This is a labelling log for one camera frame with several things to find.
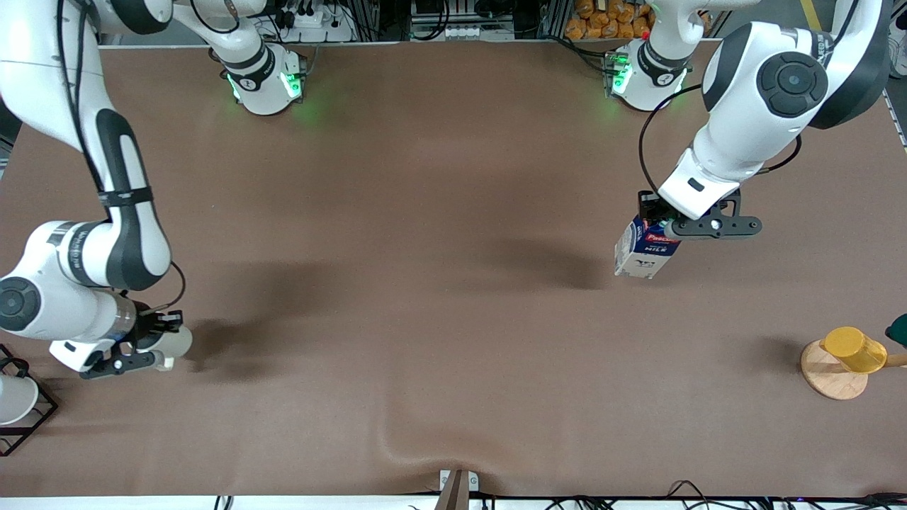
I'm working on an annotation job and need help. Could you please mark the cream cup grey inside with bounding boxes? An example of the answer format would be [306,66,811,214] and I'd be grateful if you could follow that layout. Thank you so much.
[157,326,193,373]

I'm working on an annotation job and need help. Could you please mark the blue white milk carton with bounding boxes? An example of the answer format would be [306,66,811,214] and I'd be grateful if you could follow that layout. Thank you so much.
[614,215,682,280]

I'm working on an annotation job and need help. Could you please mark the yellow cup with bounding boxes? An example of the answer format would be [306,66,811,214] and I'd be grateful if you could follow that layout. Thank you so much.
[821,326,888,374]

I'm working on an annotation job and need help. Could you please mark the white mug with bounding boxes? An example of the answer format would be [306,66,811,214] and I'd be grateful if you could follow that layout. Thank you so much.
[0,374,40,426]

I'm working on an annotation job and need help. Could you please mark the orange snack bags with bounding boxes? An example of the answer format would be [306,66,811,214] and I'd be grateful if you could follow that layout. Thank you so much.
[565,0,657,40]

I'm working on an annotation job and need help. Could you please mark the wooden mug stand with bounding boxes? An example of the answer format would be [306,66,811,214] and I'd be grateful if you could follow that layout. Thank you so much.
[801,339,907,402]

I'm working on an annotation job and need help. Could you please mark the white power strip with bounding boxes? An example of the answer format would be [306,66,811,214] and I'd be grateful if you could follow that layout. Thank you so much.
[414,24,515,42]
[286,7,355,43]

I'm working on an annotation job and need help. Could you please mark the brown wooden bar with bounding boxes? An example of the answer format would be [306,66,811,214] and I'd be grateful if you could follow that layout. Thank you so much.
[435,471,470,510]

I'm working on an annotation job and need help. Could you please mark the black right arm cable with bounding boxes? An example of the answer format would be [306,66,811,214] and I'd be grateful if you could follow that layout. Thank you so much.
[55,0,188,312]

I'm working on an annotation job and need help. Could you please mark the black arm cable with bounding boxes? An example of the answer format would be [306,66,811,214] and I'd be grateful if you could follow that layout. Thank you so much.
[638,84,803,203]
[55,0,188,312]

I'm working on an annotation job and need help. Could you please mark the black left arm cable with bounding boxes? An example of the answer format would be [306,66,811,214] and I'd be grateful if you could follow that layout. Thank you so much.
[638,84,803,203]

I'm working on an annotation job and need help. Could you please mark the black wire rack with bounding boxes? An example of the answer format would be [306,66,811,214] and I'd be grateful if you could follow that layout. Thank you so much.
[0,344,59,458]

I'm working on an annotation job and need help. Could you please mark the long black floor cable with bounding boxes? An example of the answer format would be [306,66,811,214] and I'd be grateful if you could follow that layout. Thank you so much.
[489,491,907,509]

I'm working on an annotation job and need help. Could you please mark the grey metal table bracket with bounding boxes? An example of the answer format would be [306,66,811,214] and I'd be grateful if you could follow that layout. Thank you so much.
[439,469,480,492]

